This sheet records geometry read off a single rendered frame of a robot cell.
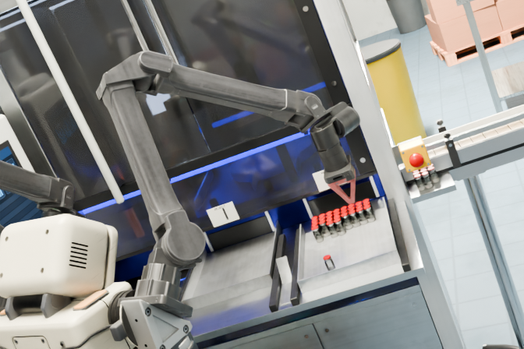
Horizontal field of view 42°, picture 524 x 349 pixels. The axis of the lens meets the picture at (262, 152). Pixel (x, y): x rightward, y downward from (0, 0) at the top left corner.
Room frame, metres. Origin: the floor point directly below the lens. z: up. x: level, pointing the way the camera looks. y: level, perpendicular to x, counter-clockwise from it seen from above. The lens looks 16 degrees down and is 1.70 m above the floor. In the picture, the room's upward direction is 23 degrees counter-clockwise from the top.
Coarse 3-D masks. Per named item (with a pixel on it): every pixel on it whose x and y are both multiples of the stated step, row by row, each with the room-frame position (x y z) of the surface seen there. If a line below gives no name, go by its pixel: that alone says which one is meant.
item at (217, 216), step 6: (228, 204) 1.93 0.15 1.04; (210, 210) 1.94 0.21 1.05; (216, 210) 1.94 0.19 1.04; (222, 210) 1.93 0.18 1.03; (228, 210) 1.93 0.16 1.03; (234, 210) 1.93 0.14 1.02; (210, 216) 1.94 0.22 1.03; (216, 216) 1.94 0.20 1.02; (222, 216) 1.93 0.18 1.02; (228, 216) 1.93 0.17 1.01; (234, 216) 1.93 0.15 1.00; (216, 222) 1.94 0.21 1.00; (222, 222) 1.94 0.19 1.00; (228, 222) 1.93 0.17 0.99
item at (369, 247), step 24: (384, 216) 1.78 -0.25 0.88; (312, 240) 1.82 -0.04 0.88; (336, 240) 1.75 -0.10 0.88; (360, 240) 1.69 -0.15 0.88; (384, 240) 1.64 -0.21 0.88; (312, 264) 1.67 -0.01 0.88; (336, 264) 1.62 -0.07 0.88; (360, 264) 1.52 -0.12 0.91; (384, 264) 1.51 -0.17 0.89; (312, 288) 1.54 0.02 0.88
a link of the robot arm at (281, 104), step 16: (144, 64) 1.40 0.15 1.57; (160, 64) 1.41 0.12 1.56; (176, 64) 1.46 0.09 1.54; (160, 80) 1.44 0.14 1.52; (176, 80) 1.43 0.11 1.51; (192, 80) 1.45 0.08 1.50; (208, 80) 1.46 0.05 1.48; (224, 80) 1.47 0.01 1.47; (240, 80) 1.49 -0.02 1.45; (192, 96) 1.46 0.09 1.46; (208, 96) 1.45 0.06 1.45; (224, 96) 1.45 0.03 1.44; (240, 96) 1.46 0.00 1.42; (256, 96) 1.47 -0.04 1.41; (272, 96) 1.49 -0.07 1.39; (288, 96) 1.49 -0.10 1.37; (304, 96) 1.51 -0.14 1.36; (256, 112) 1.50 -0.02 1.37; (272, 112) 1.49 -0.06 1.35; (288, 112) 1.48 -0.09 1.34; (304, 112) 1.48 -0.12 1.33
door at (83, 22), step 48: (48, 0) 1.99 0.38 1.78; (96, 0) 1.96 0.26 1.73; (0, 48) 2.03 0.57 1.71; (96, 48) 1.97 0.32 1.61; (48, 96) 2.01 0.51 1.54; (96, 96) 1.99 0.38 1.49; (144, 96) 1.96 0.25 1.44; (48, 144) 2.03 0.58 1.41; (192, 144) 1.95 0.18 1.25; (96, 192) 2.02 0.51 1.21
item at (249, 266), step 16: (256, 240) 1.98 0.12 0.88; (272, 240) 1.93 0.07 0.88; (208, 256) 2.01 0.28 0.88; (224, 256) 1.96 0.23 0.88; (240, 256) 1.91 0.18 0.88; (256, 256) 1.87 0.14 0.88; (272, 256) 1.75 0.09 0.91; (192, 272) 1.87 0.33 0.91; (208, 272) 1.90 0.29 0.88; (224, 272) 1.85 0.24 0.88; (240, 272) 1.81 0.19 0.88; (256, 272) 1.77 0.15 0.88; (272, 272) 1.69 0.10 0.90; (192, 288) 1.80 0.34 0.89; (208, 288) 1.79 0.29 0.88; (224, 288) 1.68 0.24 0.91; (240, 288) 1.67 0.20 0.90; (256, 288) 1.66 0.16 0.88; (192, 304) 1.70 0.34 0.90; (208, 304) 1.69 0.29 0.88
